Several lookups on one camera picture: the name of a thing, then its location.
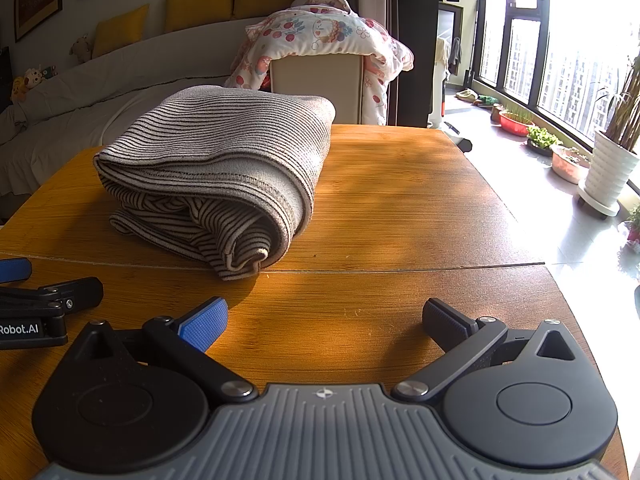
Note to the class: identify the dark framed door panel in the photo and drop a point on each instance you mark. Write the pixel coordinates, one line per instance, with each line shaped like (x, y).
(450, 35)

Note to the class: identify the floral printed quilt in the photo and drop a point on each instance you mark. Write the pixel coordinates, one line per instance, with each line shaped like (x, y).
(320, 30)

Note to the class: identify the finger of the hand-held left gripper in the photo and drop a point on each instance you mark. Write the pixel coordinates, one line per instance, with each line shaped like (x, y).
(75, 294)
(14, 270)

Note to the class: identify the grey covered sofa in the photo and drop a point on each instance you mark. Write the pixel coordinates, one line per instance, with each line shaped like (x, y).
(75, 95)

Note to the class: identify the yellow plush toy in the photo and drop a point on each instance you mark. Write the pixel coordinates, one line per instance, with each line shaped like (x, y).
(24, 85)

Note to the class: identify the grey curtain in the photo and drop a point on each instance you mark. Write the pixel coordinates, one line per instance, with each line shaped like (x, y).
(372, 20)

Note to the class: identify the white upright vacuum cleaner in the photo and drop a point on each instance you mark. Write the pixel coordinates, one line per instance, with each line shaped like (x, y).
(437, 85)

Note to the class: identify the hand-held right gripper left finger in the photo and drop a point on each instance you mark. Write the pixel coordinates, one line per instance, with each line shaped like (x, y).
(202, 322)

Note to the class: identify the red plant basin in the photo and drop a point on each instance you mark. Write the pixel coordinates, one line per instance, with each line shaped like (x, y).
(515, 125)

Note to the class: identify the green slippers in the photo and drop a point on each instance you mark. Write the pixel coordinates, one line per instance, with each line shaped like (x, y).
(485, 100)

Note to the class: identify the pink flower pot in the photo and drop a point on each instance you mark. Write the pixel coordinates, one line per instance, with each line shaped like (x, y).
(634, 232)

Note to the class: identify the dark pot with greens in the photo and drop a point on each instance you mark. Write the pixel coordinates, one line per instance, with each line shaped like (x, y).
(542, 142)

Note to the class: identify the pink plant pot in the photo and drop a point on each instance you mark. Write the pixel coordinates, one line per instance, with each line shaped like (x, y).
(570, 167)

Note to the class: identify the beige padded chair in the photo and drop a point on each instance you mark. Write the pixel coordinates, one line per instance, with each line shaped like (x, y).
(315, 90)

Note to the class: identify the beige slippers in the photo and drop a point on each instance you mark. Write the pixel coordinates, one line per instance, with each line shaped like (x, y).
(466, 95)

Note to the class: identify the small plush toy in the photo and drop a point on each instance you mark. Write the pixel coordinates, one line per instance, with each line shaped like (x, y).
(48, 71)

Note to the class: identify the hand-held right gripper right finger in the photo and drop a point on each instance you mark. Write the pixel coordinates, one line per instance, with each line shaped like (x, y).
(447, 322)

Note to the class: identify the striped knit garment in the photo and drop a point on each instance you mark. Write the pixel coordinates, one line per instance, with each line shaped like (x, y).
(225, 145)

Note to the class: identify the black window frame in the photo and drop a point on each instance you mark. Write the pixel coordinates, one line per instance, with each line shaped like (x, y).
(542, 70)

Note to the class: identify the white ribbed plant pot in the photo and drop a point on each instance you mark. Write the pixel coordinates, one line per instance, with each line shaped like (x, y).
(607, 170)

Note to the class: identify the small brown plant pot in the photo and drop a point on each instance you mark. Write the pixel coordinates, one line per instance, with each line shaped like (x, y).
(497, 112)

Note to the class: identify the framed wall picture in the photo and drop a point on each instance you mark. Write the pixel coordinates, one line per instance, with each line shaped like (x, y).
(37, 0)

